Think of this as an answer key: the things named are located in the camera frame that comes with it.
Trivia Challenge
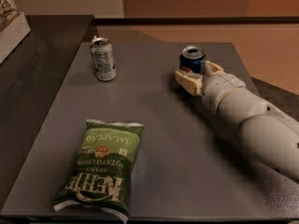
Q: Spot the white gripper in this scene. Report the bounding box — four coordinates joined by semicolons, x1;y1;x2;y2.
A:
175;61;247;114

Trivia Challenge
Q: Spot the blue pepsi can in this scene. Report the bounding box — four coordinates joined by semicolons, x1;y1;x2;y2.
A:
179;46;206;74

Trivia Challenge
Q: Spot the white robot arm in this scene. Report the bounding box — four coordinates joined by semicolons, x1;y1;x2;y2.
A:
175;61;299;181

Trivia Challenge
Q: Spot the silver soda can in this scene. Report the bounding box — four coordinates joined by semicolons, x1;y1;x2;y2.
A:
90;36;117;81

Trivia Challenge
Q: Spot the green jalapeno chips bag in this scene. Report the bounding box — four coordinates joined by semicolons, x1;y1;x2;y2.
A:
52;119;144;223

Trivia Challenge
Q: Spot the dark side table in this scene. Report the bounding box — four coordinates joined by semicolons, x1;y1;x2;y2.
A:
0;15;95;210

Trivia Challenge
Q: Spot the white box with snacks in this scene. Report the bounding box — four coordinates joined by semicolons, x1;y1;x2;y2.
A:
0;0;31;63

